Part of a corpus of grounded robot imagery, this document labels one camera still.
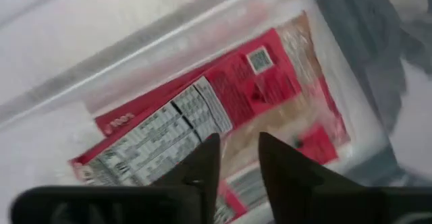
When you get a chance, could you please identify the clear plastic bin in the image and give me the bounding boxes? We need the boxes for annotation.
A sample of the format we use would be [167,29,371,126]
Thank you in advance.
[0,0,406,224]

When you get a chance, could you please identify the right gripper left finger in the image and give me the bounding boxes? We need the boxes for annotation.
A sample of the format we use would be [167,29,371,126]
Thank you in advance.
[9,133,221,224]

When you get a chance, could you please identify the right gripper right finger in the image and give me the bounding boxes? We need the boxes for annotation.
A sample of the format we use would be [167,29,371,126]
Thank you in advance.
[259,132,432,224]

